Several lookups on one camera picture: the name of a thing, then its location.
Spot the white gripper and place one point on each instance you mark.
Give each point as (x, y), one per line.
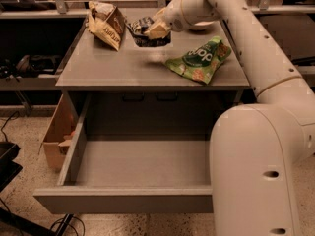
(174, 18)

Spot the black equipment left edge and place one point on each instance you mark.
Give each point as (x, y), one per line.
(8, 168)

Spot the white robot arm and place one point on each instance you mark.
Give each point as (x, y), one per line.
(253, 146)

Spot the grey open top drawer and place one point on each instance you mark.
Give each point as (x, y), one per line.
(137, 153)

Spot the cardboard box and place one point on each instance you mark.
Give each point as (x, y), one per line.
(59, 133)

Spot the grey cabinet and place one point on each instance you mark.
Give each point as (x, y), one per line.
(144, 66)

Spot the white bowl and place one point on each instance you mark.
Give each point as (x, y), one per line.
(200, 26)

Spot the black headphones on shelf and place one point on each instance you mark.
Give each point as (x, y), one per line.
(30, 66)

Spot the blue chip bag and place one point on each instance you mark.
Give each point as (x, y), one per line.
(138, 28)

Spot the brown yellow chip bag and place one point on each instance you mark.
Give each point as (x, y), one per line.
(106, 22)

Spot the green chip bag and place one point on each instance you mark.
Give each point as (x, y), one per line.
(200, 64)

